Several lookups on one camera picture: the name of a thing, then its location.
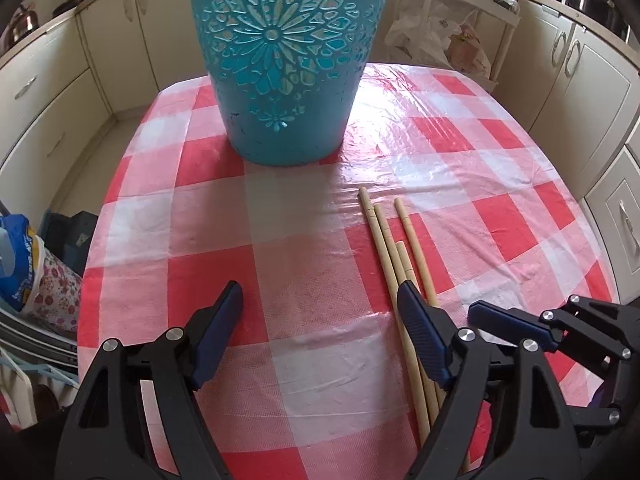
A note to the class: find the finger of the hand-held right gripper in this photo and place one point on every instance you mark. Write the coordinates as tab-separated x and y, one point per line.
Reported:
607	412
510	322

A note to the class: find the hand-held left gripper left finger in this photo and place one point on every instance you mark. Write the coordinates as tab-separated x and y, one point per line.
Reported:
215	340

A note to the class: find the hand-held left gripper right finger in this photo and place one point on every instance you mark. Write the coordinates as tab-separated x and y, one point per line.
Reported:
425	335

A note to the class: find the light wooden chopstick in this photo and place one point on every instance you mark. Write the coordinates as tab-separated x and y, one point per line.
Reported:
405	260
412	245
385	270
387	240

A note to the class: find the blue perforated plastic bucket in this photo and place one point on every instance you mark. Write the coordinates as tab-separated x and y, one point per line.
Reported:
280	60

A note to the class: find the red white checkered tablecloth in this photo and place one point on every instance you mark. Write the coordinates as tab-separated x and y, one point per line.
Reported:
300	285

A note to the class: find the white drawer cabinet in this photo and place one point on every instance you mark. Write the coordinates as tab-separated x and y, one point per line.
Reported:
45	110
620	220

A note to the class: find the folding beige shelf rack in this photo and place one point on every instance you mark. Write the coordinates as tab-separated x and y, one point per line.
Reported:
35	355

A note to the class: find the dark floor mat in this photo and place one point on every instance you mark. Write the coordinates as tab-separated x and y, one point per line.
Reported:
70	227

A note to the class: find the blue printed shopping bag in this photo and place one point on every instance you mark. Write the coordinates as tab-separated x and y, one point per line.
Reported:
30	280

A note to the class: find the white door cabinet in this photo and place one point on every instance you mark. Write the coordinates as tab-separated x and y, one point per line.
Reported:
575	90
145	35

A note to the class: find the beige plastic bag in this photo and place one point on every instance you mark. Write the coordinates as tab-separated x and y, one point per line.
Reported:
470	50

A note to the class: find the white rolling cart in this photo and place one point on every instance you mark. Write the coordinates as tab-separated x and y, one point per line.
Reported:
500	40

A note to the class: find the white plastic bag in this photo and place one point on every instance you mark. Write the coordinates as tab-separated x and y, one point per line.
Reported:
425	30

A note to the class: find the steel pot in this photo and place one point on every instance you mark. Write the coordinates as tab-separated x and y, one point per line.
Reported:
595	7

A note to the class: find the metal kettle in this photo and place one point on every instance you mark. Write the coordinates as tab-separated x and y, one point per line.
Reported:
22	20

